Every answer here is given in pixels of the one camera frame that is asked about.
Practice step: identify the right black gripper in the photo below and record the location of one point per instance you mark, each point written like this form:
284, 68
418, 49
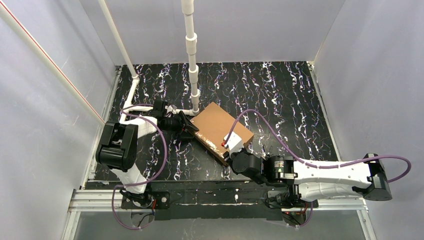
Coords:
232, 156

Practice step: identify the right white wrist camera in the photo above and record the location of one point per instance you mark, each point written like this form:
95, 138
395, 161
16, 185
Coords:
233, 143

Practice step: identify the brown cardboard express box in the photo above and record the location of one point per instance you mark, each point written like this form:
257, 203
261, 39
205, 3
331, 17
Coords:
214, 124

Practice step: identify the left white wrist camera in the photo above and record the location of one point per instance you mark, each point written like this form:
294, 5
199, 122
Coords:
171, 110

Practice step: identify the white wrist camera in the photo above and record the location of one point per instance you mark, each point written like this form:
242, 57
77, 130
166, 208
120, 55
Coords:
171, 110
233, 143

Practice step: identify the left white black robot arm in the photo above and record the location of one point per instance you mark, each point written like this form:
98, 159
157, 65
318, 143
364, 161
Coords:
117, 147

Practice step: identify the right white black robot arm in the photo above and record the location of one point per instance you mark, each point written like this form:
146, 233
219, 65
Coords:
309, 180

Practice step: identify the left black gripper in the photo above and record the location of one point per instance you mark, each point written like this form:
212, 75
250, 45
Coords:
182, 124

